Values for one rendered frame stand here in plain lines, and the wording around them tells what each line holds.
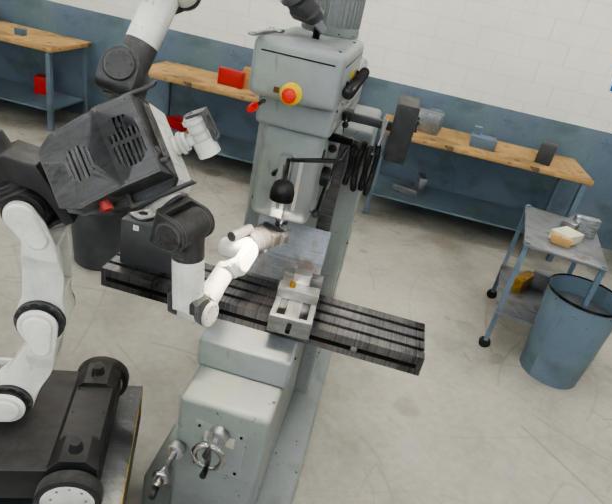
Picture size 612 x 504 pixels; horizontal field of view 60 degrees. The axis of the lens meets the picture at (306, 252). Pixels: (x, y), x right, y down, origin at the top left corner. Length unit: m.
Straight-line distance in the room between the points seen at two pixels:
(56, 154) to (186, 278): 0.45
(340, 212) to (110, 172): 1.15
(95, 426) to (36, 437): 0.18
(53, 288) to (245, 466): 0.89
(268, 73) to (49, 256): 0.78
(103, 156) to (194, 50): 5.09
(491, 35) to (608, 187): 2.03
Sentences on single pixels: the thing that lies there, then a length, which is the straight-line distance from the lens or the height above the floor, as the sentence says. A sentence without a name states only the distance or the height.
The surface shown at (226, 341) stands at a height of 0.87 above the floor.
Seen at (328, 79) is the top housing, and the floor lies 1.82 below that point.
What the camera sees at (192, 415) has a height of 0.68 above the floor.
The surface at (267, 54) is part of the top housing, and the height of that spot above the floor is 1.85.
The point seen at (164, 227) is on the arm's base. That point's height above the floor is 1.43.
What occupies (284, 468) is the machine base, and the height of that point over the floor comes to 0.20.
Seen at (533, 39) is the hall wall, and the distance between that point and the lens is 6.01.
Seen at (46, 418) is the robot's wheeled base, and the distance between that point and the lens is 2.10.
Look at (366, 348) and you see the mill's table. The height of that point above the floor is 0.92.
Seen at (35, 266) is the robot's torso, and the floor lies 1.20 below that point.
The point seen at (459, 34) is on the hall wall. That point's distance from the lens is 5.93.
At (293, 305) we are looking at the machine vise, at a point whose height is 1.02.
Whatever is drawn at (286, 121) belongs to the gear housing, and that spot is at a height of 1.66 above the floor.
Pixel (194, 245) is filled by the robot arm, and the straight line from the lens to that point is 1.45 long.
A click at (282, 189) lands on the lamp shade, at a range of 1.56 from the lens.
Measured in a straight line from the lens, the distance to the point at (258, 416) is 1.86.
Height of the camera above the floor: 2.07
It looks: 28 degrees down
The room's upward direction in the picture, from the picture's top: 12 degrees clockwise
